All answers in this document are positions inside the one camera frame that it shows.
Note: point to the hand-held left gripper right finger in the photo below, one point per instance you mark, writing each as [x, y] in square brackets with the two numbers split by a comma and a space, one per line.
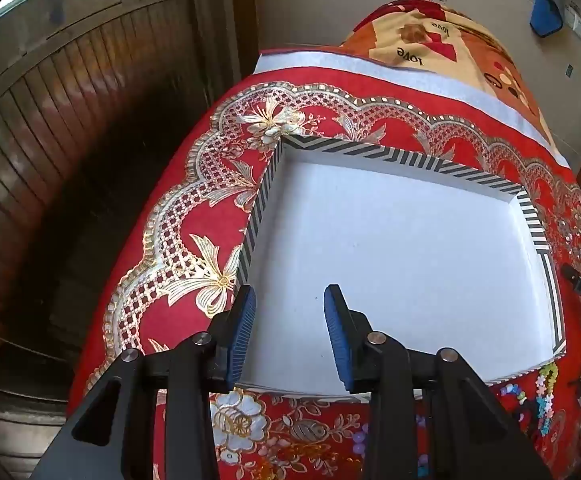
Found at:
[335, 341]

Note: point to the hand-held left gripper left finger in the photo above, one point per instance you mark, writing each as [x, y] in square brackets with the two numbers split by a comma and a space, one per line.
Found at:
[243, 331]

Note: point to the striped cardboard box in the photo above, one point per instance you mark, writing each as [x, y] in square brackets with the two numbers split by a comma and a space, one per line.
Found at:
[395, 240]

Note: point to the round woven basket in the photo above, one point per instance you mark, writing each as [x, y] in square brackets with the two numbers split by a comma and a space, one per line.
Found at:
[20, 430]

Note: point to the white cloth band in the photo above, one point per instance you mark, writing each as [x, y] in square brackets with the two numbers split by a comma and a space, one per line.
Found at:
[320, 62]

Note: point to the brown wooden door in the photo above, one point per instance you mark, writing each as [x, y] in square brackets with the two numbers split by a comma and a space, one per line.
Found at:
[70, 110]

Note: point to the orange printed blanket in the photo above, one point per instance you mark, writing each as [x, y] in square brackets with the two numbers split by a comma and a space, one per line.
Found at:
[420, 35]

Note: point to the white wall switch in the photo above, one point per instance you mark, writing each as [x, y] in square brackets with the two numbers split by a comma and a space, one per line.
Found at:
[577, 20]

